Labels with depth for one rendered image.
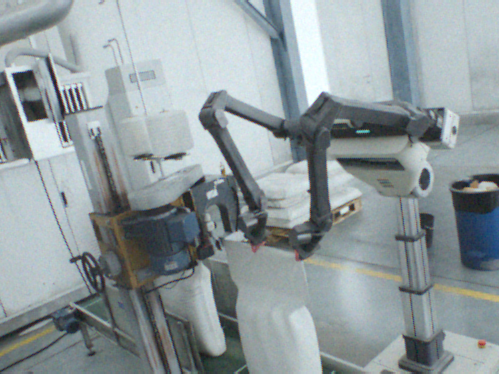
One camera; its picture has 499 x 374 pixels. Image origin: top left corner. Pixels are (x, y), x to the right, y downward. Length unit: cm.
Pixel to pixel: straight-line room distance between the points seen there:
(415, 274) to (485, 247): 171
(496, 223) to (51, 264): 377
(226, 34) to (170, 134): 573
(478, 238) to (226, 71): 473
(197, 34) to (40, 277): 404
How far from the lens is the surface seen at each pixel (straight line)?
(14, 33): 448
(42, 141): 420
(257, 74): 779
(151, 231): 186
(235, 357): 263
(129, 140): 212
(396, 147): 184
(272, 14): 813
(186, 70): 700
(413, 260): 224
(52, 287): 487
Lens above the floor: 176
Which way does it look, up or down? 16 degrees down
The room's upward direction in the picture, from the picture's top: 12 degrees counter-clockwise
